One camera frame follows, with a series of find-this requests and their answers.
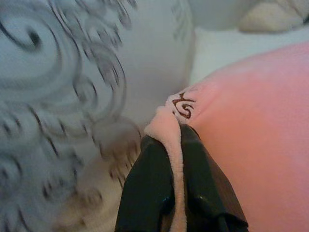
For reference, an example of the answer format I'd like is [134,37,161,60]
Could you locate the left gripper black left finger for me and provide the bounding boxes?
[115,135,179,232]

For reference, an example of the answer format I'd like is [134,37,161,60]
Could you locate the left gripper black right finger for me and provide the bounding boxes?
[180,124,249,232]

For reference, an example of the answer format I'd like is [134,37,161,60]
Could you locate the pink plush pillow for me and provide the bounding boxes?
[143,41,309,232]

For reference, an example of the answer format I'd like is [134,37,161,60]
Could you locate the grey printed large pillow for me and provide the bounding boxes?
[0,0,194,232]

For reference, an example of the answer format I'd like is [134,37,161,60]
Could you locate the white quilted mattress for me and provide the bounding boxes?
[189,26,309,85]

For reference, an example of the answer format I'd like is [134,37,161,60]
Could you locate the beige plush toy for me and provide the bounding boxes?
[239,0,309,33]

